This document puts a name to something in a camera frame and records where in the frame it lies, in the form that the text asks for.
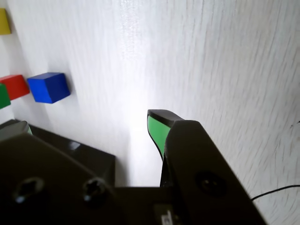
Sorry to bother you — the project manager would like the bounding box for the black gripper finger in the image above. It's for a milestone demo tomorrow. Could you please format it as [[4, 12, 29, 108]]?
[[147, 109, 188, 188], [0, 119, 116, 188]]

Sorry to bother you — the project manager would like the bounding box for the green wooden cube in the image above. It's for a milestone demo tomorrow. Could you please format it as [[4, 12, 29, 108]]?
[[0, 83, 12, 110]]

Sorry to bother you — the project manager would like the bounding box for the blue wooden cube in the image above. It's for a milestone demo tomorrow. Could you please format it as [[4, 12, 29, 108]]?
[[27, 72, 72, 104]]

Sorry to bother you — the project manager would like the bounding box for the red wooden cube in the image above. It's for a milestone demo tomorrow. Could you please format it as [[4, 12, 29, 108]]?
[[0, 75, 31, 102]]

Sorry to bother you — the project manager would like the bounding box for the yellow wooden cube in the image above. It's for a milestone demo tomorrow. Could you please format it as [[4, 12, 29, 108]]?
[[0, 8, 12, 37]]

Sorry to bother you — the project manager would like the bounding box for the thin black wire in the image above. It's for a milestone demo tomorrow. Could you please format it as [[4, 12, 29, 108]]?
[[250, 184, 300, 202]]

